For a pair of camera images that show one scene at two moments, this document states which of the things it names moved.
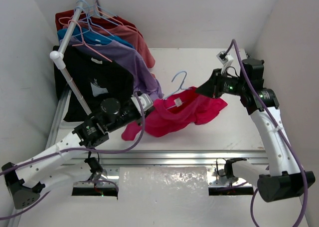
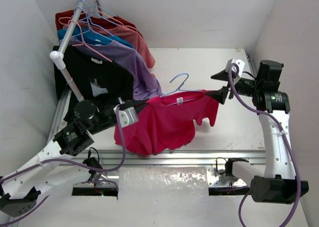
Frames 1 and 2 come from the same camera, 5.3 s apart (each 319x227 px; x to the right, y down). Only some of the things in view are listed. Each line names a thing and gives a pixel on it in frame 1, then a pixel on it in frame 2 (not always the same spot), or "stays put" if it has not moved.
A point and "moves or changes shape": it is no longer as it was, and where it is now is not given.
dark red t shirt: x=65 y=18 stays put
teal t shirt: x=91 y=37 stays put
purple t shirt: x=144 y=81 stays put
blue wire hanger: x=180 y=88 moves or changes shape
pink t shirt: x=182 y=108 moves or changes shape
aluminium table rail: x=259 y=157 stays put
